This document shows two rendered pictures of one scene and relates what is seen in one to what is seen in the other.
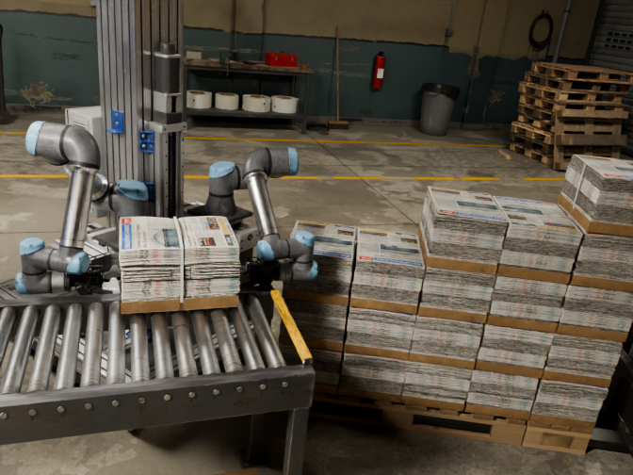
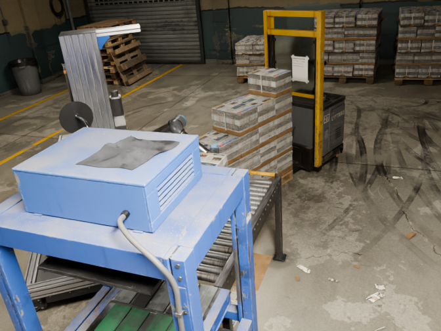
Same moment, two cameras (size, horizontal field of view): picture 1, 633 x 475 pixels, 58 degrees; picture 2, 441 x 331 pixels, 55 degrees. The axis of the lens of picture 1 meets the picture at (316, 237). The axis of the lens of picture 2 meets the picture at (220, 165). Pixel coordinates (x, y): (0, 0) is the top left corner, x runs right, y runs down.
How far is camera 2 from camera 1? 2.61 m
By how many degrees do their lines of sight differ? 43
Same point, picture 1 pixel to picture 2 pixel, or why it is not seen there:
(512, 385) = (271, 166)
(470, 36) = (18, 20)
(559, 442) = (286, 178)
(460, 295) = (251, 142)
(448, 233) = (243, 119)
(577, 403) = (287, 161)
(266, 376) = (275, 184)
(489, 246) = (254, 118)
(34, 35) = not seen: outside the picture
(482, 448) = not seen: hidden behind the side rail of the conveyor
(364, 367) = not seen: hidden behind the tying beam
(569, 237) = (272, 102)
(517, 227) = (260, 106)
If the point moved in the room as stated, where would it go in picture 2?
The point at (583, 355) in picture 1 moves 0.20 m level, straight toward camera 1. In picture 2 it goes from (284, 142) to (293, 148)
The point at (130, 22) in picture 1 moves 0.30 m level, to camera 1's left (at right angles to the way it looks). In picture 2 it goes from (103, 87) to (66, 98)
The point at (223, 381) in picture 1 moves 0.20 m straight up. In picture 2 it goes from (272, 191) to (270, 167)
